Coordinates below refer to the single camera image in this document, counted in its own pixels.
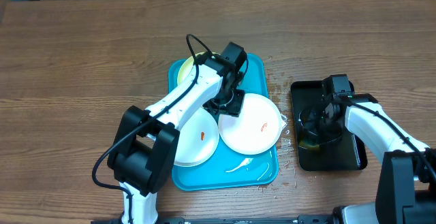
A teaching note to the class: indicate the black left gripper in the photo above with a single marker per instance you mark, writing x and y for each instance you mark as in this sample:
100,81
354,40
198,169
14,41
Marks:
234,110

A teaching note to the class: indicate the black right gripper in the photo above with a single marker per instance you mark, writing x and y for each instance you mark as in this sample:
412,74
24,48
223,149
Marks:
315,131

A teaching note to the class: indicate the green yellow sponge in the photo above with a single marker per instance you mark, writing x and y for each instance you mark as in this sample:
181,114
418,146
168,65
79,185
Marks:
308,145

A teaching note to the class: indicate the white plate with red stain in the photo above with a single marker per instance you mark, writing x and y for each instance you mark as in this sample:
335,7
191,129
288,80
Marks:
256,129

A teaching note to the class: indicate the yellow-green plate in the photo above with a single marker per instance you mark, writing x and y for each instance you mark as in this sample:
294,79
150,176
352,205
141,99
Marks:
185,69

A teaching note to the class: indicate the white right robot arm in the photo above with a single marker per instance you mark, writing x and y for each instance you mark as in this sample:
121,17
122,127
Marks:
406,187

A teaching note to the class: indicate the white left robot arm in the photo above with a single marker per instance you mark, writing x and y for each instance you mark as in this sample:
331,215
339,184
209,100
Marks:
144,149

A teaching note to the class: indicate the black water tray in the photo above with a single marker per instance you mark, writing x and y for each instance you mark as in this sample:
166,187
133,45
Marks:
344,155

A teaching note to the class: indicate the teal plastic tray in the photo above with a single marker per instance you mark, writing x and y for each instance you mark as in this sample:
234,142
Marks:
227,168

